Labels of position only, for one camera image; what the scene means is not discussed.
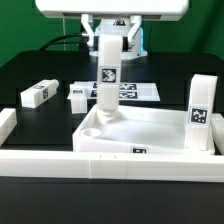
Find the marker sheet with tags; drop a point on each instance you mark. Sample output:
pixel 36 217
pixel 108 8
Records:
pixel 128 91

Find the white desk top tray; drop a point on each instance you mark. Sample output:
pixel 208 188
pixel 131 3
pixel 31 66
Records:
pixel 136 130

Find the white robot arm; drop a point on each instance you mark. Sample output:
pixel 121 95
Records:
pixel 111 26

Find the white U-shaped fence frame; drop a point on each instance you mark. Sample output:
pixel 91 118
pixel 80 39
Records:
pixel 99 165

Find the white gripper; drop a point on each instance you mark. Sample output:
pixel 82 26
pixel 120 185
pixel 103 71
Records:
pixel 133 10

